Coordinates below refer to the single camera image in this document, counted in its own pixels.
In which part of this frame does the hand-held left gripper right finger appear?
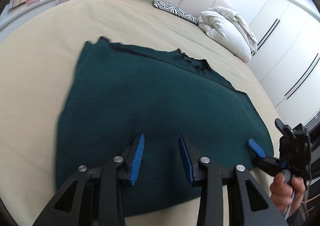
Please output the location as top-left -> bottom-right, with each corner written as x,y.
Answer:
178,133 -> 290,226

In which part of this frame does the cream folded duvet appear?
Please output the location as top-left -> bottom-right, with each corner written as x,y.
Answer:
207,7 -> 258,54

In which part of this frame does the white window ledge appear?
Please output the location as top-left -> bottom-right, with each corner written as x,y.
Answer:
0,0 -> 59,38

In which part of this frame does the person's right hand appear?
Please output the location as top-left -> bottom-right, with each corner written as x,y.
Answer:
270,173 -> 306,214

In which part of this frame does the dark green sweater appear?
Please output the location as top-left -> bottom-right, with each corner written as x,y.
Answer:
55,37 -> 275,218

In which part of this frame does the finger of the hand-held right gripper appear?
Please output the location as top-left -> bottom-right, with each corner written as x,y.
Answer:
246,138 -> 284,177

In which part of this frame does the zebra print pillow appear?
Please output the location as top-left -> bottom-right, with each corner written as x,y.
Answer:
153,0 -> 200,26

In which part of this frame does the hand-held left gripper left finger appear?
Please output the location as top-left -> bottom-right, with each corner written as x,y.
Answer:
32,133 -> 145,226

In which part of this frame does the bed with beige sheet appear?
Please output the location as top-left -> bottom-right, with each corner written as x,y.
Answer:
0,0 -> 278,226

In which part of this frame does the white rumpled duvet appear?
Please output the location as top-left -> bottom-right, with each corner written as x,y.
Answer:
199,11 -> 252,63

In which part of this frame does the white wardrobe with black handles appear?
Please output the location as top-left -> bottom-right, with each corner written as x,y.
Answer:
246,0 -> 320,123

